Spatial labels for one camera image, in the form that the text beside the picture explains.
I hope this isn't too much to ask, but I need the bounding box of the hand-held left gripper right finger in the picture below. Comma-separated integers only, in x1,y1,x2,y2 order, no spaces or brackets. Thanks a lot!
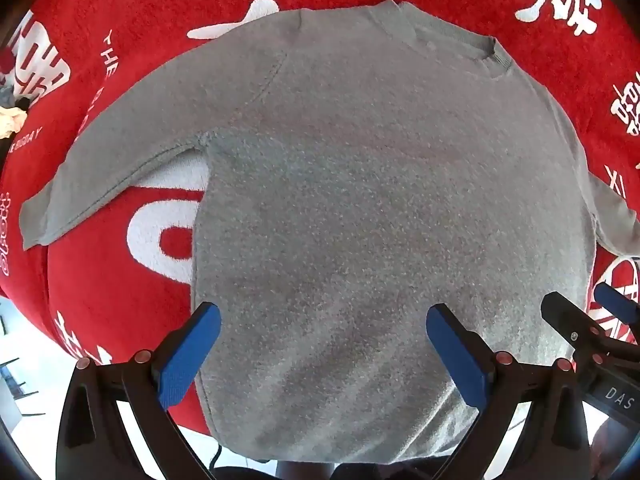
426,303,593,480

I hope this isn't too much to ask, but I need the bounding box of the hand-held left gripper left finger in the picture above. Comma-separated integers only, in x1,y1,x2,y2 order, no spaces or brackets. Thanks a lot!
56,301,222,480

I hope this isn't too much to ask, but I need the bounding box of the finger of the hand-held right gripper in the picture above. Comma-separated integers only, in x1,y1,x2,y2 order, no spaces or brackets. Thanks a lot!
593,282,640,346
541,291,608,361

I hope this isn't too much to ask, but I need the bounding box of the grey knit sweater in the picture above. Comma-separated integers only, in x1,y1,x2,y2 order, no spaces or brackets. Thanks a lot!
19,0,640,465

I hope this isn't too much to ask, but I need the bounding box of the yellow cloth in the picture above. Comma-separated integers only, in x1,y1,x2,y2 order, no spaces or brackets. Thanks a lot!
0,109,27,140

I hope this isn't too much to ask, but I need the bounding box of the dark grey cloth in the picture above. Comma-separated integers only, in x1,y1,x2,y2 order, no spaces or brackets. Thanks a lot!
0,85,30,111

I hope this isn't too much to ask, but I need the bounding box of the red printed blanket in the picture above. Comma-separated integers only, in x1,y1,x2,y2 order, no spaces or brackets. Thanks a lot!
0,0,640,441

